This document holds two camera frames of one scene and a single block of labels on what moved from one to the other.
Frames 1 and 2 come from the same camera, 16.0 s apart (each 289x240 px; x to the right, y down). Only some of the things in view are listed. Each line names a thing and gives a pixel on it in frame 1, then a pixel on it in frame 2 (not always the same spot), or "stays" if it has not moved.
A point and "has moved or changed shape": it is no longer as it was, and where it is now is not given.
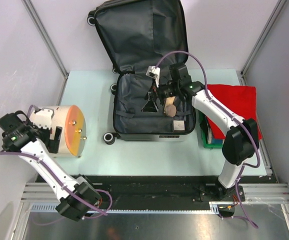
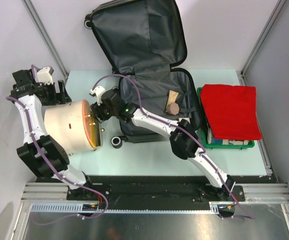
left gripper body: x=51 y=145 -> x=49 y=94
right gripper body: x=170 y=89 -> x=101 y=112
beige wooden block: x=169 y=100 stays
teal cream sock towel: x=211 y=140 stays
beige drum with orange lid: x=71 y=118 has moved or changed shape
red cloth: x=241 y=99 stays
